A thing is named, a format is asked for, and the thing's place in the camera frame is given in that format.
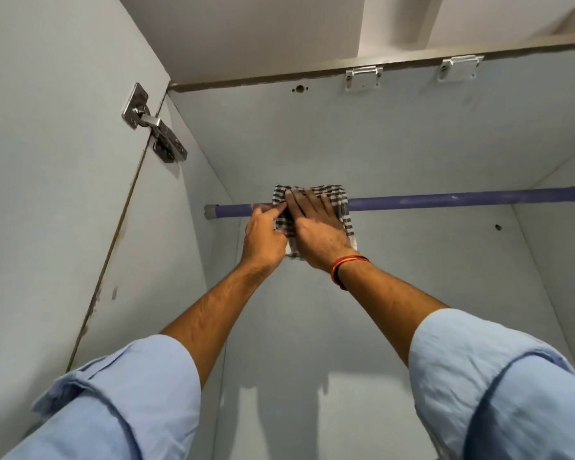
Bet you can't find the light blue shirt sleeve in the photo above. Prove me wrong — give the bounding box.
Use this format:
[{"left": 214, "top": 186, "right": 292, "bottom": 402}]
[
  {"left": 408, "top": 308, "right": 575, "bottom": 460},
  {"left": 2, "top": 333, "right": 202, "bottom": 460}
]

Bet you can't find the metal hinge mounting plate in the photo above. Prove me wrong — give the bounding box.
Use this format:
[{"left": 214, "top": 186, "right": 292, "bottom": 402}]
[
  {"left": 437, "top": 54, "right": 485, "bottom": 82},
  {"left": 344, "top": 65, "right": 383, "bottom": 93}
]

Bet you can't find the purple hanging rod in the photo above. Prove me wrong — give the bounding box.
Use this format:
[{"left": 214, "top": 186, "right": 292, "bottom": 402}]
[{"left": 218, "top": 186, "right": 575, "bottom": 220}]

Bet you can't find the person's left hand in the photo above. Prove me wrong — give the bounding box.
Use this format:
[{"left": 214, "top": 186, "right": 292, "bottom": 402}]
[{"left": 240, "top": 204, "right": 288, "bottom": 277}]

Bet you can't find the light blue left shirt sleeve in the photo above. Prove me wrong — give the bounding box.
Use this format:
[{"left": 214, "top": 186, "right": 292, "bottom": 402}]
[{"left": 2, "top": 333, "right": 202, "bottom": 460}]

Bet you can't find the metal cabinet door hinge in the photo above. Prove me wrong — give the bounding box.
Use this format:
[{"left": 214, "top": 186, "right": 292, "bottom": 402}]
[{"left": 121, "top": 82, "right": 188, "bottom": 164}]

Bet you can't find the white wardrobe door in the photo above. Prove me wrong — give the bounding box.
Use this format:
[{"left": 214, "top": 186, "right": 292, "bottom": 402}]
[{"left": 0, "top": 0, "right": 172, "bottom": 460}]

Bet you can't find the white wardrobe cabinet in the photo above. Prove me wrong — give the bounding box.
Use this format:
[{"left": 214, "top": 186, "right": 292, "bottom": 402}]
[{"left": 69, "top": 31, "right": 575, "bottom": 460}]

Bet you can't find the red orange thread bracelet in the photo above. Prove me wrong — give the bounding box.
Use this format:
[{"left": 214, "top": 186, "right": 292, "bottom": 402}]
[{"left": 331, "top": 254, "right": 371, "bottom": 291}]

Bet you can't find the black white checked cloth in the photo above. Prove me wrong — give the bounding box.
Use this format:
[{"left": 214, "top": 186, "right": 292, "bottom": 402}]
[{"left": 272, "top": 184, "right": 359, "bottom": 260}]

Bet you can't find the person's right forearm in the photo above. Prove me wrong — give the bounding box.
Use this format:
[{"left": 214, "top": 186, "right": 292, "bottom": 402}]
[{"left": 338, "top": 257, "right": 449, "bottom": 368}]

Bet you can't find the person's left forearm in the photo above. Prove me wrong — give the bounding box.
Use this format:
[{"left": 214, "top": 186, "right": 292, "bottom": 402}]
[{"left": 160, "top": 261, "right": 280, "bottom": 389}]

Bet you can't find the light blue right shirt sleeve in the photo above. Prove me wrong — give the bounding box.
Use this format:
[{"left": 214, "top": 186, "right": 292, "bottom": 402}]
[{"left": 408, "top": 308, "right": 575, "bottom": 460}]

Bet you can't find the person's right hand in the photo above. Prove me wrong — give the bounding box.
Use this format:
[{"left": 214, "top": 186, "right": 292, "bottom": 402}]
[{"left": 284, "top": 187, "right": 360, "bottom": 274}]

